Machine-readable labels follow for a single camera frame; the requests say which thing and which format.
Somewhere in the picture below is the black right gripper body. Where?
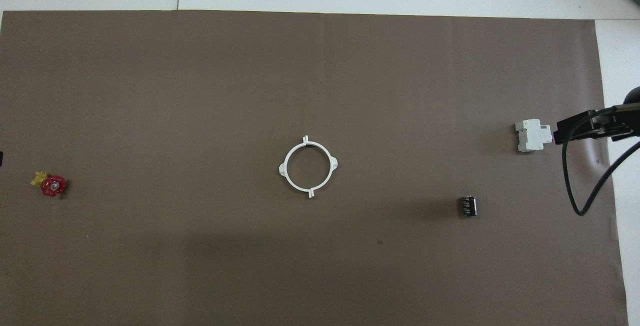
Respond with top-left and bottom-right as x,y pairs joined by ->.
567,103 -> 640,143

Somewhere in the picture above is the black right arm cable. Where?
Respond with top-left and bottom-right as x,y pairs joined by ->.
561,108 -> 640,217

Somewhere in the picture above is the white half pipe clamp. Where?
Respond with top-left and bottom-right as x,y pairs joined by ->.
278,135 -> 313,200
304,135 -> 339,200

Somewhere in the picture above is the black cylindrical capacitor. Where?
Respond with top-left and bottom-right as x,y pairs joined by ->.
458,195 -> 478,217

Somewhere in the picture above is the white circuit breaker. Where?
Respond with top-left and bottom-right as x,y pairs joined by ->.
515,119 -> 554,154

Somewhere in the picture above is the brown table mat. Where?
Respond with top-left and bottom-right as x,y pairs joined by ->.
0,10 -> 630,326

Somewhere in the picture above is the red handwheel brass valve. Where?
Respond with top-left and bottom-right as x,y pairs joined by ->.
30,170 -> 68,198

